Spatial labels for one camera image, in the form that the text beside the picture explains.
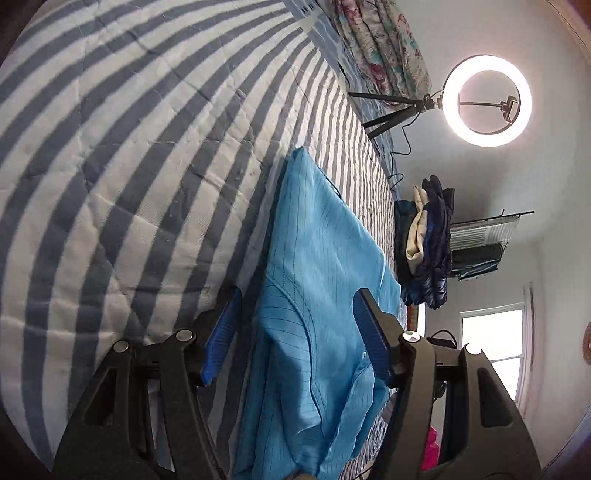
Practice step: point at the window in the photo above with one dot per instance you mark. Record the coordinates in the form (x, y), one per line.
(489, 332)

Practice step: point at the phone holder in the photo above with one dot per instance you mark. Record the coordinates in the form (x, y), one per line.
(511, 108)

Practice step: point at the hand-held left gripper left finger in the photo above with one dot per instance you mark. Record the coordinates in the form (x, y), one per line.
(221, 332)

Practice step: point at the striped hanging towel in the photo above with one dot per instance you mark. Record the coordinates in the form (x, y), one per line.
(475, 235)

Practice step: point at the dark hanging clothes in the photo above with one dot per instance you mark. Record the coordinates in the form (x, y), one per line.
(475, 261)

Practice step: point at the blue striped bed quilt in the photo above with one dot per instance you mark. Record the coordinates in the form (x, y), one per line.
(138, 138)

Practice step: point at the person's magenta clothing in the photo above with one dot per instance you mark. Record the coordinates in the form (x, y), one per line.
(431, 450)

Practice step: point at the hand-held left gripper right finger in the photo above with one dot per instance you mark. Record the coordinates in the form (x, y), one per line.
(371, 337)

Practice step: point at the black tripod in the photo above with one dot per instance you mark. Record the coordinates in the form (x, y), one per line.
(415, 104)

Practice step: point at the floral folded quilt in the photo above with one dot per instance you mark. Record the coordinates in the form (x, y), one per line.
(383, 50)

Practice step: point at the light blue work coat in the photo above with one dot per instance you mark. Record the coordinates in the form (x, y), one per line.
(314, 258)

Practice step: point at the stack of folded dark clothes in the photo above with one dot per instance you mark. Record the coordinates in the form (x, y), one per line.
(438, 230)

